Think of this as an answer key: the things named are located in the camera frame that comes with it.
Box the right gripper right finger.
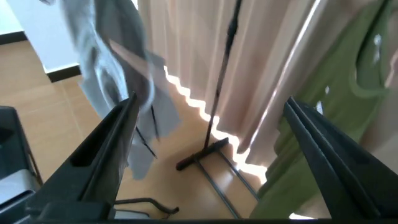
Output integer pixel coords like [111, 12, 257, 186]
[282, 95, 398, 219]

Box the pink clothes hanger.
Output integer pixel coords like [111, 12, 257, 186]
[384, 49, 398, 88]
[108, 39, 154, 82]

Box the black clothes rack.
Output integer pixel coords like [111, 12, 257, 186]
[175, 0, 259, 219]

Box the black cable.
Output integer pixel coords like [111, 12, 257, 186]
[113, 197, 180, 216]

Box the pale grey garment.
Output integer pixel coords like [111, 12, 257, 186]
[60, 0, 183, 181]

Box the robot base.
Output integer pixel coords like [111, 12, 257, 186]
[0, 105, 44, 224]

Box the green long-sleeved shirt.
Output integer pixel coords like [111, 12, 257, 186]
[249, 0, 398, 219]

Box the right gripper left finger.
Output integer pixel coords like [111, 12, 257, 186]
[24, 92, 141, 220]

